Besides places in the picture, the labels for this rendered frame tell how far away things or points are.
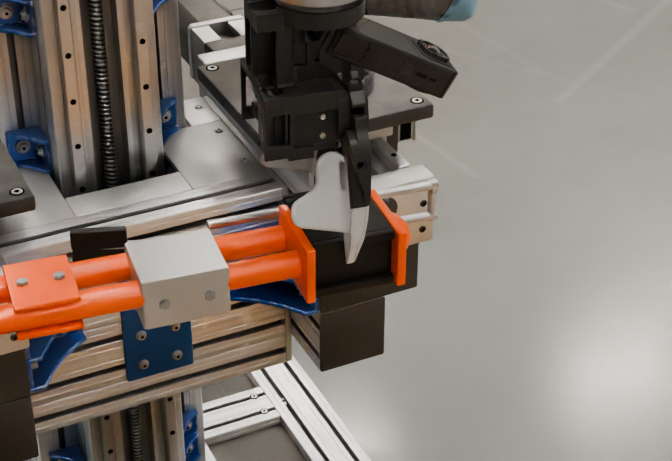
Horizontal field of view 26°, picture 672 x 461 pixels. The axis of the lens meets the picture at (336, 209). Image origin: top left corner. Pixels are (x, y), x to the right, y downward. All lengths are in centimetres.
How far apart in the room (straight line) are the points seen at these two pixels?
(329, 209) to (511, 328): 206
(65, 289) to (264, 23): 25
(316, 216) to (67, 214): 68
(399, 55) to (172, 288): 25
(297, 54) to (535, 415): 192
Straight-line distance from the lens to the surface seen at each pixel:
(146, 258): 114
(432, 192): 123
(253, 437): 253
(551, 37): 444
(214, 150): 186
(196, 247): 115
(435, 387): 298
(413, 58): 110
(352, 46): 107
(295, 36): 107
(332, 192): 111
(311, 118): 108
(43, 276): 113
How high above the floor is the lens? 186
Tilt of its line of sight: 32 degrees down
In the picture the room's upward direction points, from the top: straight up
